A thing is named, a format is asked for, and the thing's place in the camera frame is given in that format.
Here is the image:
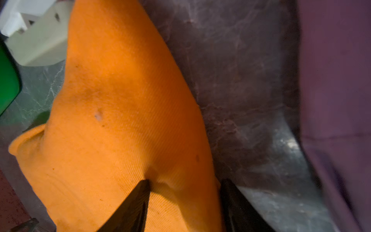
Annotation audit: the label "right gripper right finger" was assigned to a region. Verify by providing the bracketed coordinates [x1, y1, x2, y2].
[220, 179, 275, 232]

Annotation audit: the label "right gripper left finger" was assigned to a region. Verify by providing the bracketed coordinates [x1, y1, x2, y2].
[98, 180, 151, 232]

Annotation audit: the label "orange pants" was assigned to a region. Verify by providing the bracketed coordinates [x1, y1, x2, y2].
[9, 1, 224, 232]

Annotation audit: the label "green plastic basket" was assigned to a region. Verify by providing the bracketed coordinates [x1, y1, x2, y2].
[0, 42, 21, 115]

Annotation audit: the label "folded purple pants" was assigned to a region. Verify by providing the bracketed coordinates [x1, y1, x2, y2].
[297, 1, 371, 232]

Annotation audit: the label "white stapler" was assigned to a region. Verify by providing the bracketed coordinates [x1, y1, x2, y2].
[1, 1, 74, 67]

